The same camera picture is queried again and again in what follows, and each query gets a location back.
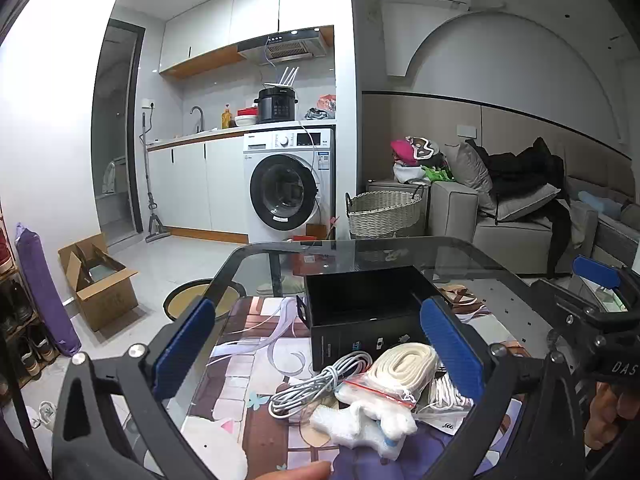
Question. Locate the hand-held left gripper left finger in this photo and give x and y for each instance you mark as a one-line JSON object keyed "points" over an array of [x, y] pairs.
{"points": [[185, 350]]}

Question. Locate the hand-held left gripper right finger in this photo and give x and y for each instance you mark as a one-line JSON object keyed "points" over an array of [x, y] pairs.
{"points": [[450, 350]]}

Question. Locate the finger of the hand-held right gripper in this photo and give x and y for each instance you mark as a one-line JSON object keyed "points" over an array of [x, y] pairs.
{"points": [[595, 271], [555, 295]]}

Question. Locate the white grey medicine packet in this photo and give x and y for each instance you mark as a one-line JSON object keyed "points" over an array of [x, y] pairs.
{"points": [[447, 422]]}

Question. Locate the black cardboard box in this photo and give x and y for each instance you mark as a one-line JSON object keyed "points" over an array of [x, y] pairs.
{"points": [[350, 340]]}

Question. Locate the person's right hand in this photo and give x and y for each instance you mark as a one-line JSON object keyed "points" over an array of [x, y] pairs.
{"points": [[607, 415]]}

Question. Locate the person's left hand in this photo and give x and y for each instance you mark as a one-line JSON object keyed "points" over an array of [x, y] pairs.
{"points": [[297, 472]]}

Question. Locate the round stool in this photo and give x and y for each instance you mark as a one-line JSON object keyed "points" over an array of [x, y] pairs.
{"points": [[190, 302]]}

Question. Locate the printed table mat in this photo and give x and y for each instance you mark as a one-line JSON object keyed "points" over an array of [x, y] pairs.
{"points": [[240, 360]]}

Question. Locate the light blue cushion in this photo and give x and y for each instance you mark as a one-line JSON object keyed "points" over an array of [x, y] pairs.
{"points": [[600, 203]]}

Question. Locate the grey sofa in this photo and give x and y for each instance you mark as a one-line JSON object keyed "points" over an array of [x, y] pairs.
{"points": [[505, 240]]}

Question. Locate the brown cardboard box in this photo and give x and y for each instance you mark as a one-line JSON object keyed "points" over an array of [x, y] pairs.
{"points": [[107, 305]]}

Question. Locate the grey pillow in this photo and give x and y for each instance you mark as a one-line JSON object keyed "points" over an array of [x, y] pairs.
{"points": [[525, 202], [467, 170]]}

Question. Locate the mop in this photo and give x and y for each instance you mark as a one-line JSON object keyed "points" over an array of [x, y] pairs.
{"points": [[155, 227]]}

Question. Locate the black jacket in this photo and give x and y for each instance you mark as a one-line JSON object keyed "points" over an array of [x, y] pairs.
{"points": [[520, 167]]}

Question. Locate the wicker basket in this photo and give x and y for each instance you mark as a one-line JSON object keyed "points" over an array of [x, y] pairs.
{"points": [[385, 217]]}

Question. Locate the purple rolled mat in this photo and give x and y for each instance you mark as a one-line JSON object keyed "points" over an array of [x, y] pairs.
{"points": [[42, 285]]}

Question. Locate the red box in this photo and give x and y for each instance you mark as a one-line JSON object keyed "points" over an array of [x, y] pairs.
{"points": [[307, 240]]}

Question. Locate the white base cabinets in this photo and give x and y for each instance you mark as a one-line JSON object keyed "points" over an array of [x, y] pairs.
{"points": [[190, 185]]}

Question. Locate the shoe rack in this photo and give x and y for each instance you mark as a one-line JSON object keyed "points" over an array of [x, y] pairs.
{"points": [[20, 335]]}

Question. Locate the pile of clothes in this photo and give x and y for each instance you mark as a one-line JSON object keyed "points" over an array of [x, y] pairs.
{"points": [[415, 160]]}

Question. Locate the white washing machine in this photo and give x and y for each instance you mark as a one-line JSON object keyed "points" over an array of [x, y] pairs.
{"points": [[290, 185]]}

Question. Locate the yellow oil bottle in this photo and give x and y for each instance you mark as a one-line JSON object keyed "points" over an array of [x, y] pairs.
{"points": [[227, 119]]}

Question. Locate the chrome faucet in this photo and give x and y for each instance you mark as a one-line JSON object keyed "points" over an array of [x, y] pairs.
{"points": [[198, 112]]}

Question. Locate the red and white bowls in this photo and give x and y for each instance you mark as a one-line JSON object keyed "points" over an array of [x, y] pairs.
{"points": [[246, 116]]}

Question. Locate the black pressure cooker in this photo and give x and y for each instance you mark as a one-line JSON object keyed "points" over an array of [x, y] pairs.
{"points": [[276, 105]]}

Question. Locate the plastic bag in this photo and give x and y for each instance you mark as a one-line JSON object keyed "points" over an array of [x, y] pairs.
{"points": [[322, 107]]}

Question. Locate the white router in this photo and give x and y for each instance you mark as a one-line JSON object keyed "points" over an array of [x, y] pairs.
{"points": [[285, 80]]}

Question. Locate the range hood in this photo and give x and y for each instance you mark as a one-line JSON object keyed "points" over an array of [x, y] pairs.
{"points": [[285, 50]]}

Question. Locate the dark door frame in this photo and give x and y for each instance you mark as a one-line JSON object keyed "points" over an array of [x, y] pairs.
{"points": [[135, 135]]}

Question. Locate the white wall cabinets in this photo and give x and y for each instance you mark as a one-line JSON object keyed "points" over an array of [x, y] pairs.
{"points": [[250, 10]]}

